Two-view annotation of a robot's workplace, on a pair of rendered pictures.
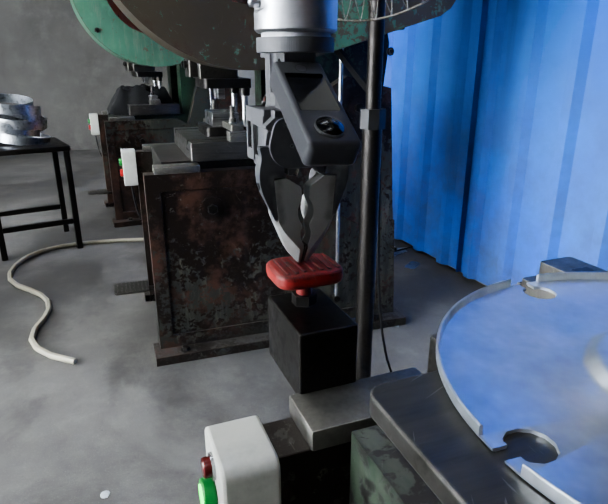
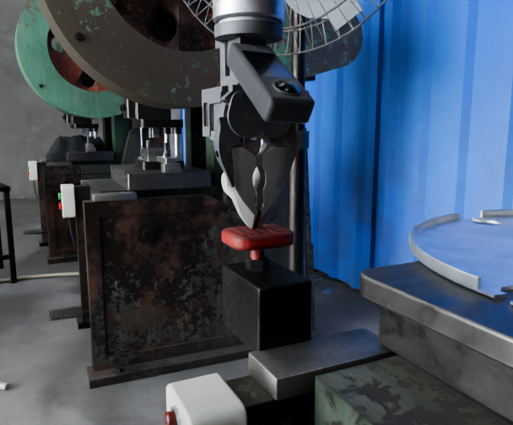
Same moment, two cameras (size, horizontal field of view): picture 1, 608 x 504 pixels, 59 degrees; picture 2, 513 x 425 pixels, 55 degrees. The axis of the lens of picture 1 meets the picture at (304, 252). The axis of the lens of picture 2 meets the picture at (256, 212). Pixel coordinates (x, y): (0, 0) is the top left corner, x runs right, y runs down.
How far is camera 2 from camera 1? 0.09 m
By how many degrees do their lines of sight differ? 10
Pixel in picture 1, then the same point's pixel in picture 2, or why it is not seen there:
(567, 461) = not seen: outside the picture
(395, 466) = (364, 400)
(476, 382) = (457, 264)
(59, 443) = not seen: outside the picture
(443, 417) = (437, 283)
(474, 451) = (477, 299)
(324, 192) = (275, 162)
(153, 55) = (91, 108)
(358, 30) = not seen: hidden behind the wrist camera
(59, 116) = not seen: outside the picture
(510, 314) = (467, 232)
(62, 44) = (5, 105)
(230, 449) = (195, 400)
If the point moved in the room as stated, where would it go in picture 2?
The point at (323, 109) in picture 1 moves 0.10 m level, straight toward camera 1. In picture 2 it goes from (278, 77) to (290, 61)
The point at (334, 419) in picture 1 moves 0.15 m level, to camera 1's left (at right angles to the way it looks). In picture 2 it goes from (296, 368) to (126, 374)
